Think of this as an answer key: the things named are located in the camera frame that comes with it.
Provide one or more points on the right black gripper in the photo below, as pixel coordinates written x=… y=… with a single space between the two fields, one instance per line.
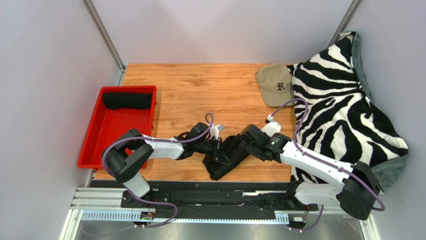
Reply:
x=250 y=143

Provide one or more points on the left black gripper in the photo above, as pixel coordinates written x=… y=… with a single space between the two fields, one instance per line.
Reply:
x=217 y=145

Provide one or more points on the black printed t-shirt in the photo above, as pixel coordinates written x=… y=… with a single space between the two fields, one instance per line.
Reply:
x=234 y=151

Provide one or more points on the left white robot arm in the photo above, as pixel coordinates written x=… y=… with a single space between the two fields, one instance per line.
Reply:
x=124 y=158

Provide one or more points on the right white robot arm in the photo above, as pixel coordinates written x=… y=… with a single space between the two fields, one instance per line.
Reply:
x=352 y=187

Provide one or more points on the beige baseball cap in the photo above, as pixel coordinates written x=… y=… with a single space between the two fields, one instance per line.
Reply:
x=275 y=84

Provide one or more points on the rolled black t-shirt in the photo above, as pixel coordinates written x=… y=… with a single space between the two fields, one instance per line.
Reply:
x=127 y=100

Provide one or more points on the zebra print blanket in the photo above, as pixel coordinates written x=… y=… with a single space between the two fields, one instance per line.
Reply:
x=338 y=116

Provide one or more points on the red plastic tray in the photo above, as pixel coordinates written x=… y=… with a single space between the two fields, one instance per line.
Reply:
x=107 y=125

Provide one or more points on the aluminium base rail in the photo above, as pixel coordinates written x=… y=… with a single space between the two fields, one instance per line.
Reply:
x=104 y=211

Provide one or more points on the right aluminium frame post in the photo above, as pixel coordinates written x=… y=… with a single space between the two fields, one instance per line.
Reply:
x=346 y=19

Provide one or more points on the aluminium frame post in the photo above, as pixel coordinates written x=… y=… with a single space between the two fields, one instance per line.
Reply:
x=346 y=19
x=97 y=20

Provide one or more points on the left aluminium frame post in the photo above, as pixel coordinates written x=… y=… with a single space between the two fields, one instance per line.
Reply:
x=97 y=20

